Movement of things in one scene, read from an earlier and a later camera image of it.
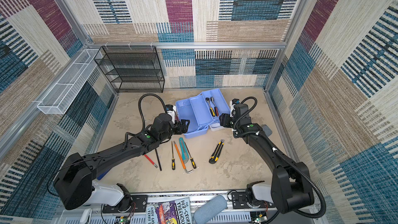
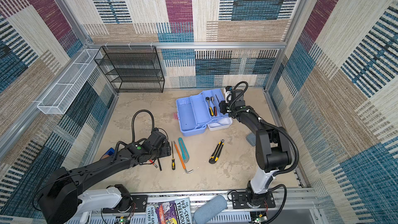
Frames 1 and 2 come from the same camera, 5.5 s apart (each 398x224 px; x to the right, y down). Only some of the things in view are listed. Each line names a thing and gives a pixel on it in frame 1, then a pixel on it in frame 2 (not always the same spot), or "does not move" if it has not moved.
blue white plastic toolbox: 202,111 does not move
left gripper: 184,127 → 166,148
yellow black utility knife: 211,110 does not move
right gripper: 225,120 → 222,107
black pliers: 216,108 does not move
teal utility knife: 184,151 does not move
